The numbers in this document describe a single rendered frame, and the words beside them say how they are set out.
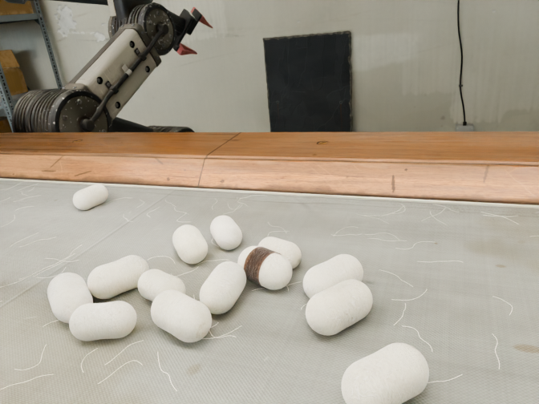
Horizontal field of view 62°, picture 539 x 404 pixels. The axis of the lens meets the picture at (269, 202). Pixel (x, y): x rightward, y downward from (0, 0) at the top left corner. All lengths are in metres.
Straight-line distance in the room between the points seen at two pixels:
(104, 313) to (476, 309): 0.19
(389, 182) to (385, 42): 1.93
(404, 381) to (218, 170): 0.29
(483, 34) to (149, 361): 2.16
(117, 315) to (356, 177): 0.23
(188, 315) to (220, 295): 0.02
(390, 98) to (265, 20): 0.74
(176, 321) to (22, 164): 0.40
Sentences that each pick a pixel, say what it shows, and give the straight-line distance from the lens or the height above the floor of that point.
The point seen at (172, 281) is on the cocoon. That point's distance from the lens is 0.26.
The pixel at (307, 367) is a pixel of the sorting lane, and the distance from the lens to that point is 0.22.
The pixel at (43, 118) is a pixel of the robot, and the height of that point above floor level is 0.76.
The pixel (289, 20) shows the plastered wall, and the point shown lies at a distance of 2.38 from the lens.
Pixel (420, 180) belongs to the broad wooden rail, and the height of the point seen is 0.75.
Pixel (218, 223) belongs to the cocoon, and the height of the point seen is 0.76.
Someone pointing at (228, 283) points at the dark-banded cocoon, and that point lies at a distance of 0.25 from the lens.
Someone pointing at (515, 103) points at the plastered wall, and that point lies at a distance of 2.35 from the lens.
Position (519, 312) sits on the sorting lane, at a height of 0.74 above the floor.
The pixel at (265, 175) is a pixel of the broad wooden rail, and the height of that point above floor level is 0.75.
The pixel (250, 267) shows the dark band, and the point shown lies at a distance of 0.26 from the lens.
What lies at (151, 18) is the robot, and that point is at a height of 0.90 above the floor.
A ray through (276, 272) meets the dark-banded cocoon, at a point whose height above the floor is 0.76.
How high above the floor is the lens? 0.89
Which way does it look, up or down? 24 degrees down
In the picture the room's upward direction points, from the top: 6 degrees counter-clockwise
